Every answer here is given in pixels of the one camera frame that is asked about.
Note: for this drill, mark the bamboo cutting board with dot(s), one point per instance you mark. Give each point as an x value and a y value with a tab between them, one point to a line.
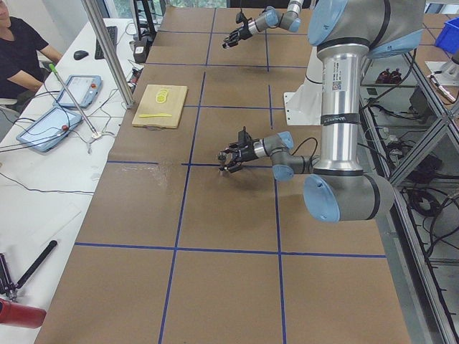
174	105

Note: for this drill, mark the black box with label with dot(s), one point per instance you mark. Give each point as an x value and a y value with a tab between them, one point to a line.
141	48

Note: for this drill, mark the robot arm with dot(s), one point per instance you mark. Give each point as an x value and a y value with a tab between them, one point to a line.
269	18
344	33

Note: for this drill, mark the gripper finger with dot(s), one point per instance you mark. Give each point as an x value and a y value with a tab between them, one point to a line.
232	151
230	43
233	167
233	36

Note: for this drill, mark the black tripod handle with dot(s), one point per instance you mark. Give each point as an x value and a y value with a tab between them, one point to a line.
8	286

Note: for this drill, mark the far teach pendant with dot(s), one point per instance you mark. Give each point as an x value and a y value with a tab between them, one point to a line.
84	88

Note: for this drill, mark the black computer mouse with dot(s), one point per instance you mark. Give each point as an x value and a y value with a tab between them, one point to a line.
80	54

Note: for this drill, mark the near teach pendant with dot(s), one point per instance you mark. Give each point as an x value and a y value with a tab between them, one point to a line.
50	129

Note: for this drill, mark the person in black shirt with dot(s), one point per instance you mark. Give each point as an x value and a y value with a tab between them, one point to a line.
20	44

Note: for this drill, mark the steel jigger measuring cup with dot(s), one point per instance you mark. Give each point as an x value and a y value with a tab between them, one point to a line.
222	159

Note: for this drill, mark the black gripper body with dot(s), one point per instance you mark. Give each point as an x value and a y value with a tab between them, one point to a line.
247	152
244	31

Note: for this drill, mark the blue plastic bin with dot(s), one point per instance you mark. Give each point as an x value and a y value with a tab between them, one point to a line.
448	39

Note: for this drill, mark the teach pendant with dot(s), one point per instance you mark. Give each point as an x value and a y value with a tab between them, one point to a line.
84	88
50	129

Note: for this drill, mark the metal rod green tip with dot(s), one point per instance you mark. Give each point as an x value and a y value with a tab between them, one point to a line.
95	134

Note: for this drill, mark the red cylinder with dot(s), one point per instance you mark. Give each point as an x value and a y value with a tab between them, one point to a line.
18	315

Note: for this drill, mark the aluminium frame post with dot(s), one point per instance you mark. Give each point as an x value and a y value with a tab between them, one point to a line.
97	22

